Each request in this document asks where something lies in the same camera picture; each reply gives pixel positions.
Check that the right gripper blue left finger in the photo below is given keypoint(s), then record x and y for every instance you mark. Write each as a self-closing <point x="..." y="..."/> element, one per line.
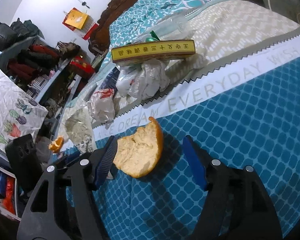
<point x="106" y="161"/>

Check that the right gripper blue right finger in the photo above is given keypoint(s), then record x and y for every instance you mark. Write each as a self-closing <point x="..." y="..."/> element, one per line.
<point x="195" y="164"/>

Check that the large orange peel piece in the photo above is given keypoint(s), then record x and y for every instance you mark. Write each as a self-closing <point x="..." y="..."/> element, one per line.
<point x="139" y="153"/>

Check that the white plastic bag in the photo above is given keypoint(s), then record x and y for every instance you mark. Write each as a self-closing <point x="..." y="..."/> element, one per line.
<point x="142" y="81"/>

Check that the yellow seasoning box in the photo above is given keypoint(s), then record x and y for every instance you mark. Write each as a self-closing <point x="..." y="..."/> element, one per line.
<point x="137" y="51"/>

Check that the clear speckled plastic bag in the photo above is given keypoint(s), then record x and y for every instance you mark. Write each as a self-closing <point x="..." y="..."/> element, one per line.
<point x="79" y="130"/>

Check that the small orange peel piece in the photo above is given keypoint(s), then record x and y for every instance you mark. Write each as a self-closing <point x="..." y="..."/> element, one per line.
<point x="56" y="145"/>

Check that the red white snack wrapper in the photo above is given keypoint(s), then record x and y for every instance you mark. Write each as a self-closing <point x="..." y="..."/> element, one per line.
<point x="101" y="106"/>

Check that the blue patterned bed quilt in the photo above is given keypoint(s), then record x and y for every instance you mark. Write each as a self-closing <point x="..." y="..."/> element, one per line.
<point x="242" y="106"/>

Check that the white storage cubby cabinet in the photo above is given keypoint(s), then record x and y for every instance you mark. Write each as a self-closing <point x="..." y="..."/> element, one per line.
<point x="8" y="190"/>

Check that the red gift box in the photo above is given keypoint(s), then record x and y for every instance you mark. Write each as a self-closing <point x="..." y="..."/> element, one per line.
<point x="81" y="67"/>

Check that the white home cactus cloth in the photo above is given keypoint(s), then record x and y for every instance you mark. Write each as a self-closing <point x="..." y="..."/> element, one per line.
<point x="19" y="114"/>

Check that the crushed green can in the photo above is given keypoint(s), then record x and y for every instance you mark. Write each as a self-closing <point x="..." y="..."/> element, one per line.
<point x="151" y="37"/>

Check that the open shelf with clothes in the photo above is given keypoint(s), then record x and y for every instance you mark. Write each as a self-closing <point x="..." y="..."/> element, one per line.
<point x="34" y="66"/>

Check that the clear plastic bottle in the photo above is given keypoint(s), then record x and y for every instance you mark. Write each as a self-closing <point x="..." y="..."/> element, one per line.
<point x="173" y="23"/>

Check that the carved dark wood headboard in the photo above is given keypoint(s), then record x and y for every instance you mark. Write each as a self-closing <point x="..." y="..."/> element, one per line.
<point x="99" y="40"/>

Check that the teal patterned blanket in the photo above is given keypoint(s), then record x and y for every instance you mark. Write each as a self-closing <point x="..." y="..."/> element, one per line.
<point x="143" y="15"/>

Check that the black bags on shelf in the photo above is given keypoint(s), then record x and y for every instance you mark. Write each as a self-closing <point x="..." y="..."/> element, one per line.
<point x="17" y="31"/>

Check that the yellow red wall calendar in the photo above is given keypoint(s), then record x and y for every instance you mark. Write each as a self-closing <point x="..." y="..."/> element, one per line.
<point x="80" y="23"/>

